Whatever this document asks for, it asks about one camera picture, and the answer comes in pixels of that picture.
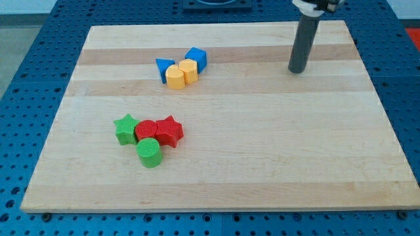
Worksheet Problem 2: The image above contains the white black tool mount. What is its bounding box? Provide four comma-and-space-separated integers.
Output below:
292, 0, 345, 17

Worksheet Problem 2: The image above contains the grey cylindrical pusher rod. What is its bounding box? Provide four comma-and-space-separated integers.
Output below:
288, 14, 320, 74

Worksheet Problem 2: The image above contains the blue cube block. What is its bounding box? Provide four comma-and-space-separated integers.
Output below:
184, 47, 207, 73

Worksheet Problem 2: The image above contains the yellow hexagon block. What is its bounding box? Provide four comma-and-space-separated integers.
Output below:
178, 58, 198, 85

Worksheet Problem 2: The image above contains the yellow cylinder block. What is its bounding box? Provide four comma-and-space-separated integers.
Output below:
165, 65, 185, 90

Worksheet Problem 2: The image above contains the blue triangle block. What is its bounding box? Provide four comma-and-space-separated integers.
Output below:
156, 58, 175, 84

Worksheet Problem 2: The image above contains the wooden board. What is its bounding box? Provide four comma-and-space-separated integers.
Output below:
21, 20, 419, 213

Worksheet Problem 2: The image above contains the red star block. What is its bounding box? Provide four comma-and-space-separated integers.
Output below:
156, 115, 184, 148

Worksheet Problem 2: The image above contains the red cylinder block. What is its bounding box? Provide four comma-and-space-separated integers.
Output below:
135, 120, 158, 141

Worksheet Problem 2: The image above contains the green cylinder block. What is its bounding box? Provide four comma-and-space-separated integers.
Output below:
136, 138, 163, 168

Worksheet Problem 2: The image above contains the green star block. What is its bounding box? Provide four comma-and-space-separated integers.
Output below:
113, 114, 140, 146

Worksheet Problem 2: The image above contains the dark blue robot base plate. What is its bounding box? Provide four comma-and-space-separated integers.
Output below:
182, 0, 253, 12

